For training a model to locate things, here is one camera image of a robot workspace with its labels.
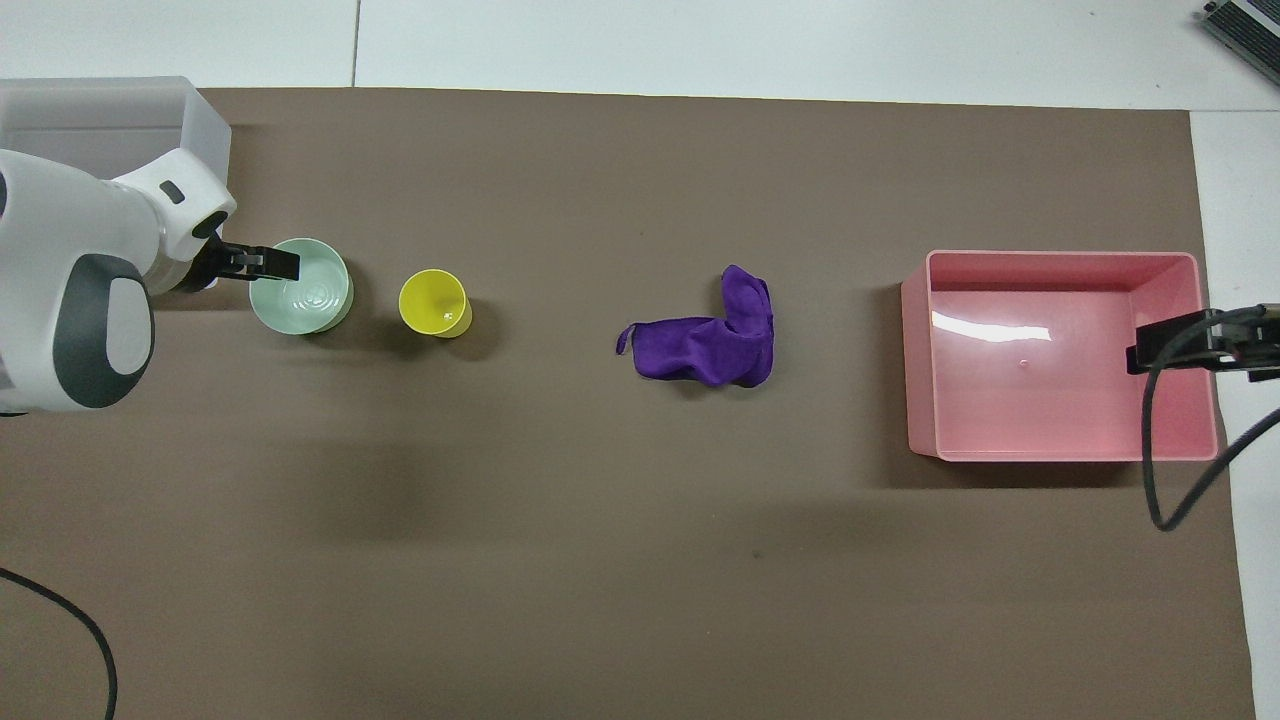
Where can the translucent white plastic bin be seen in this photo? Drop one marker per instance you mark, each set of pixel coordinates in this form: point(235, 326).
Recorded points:
point(110, 120)

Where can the yellow plastic cup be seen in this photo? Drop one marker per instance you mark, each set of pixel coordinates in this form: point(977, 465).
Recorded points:
point(432, 300)

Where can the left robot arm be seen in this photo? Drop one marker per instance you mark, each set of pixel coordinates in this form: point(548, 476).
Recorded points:
point(60, 230)

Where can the grey electronic device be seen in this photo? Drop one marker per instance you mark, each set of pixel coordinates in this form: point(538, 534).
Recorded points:
point(1248, 22)

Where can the purple cloth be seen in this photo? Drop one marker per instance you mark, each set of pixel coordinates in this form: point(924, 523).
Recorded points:
point(710, 345)

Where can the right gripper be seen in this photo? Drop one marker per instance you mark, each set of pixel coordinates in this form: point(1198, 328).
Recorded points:
point(1240, 340)

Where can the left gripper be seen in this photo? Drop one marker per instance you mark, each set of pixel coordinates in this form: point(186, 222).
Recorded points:
point(212, 268)

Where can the pink plastic box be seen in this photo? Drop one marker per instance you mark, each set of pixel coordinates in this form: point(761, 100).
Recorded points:
point(1040, 380)

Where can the mint green bowl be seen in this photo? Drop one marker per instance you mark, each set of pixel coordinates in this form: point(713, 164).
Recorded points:
point(310, 295)

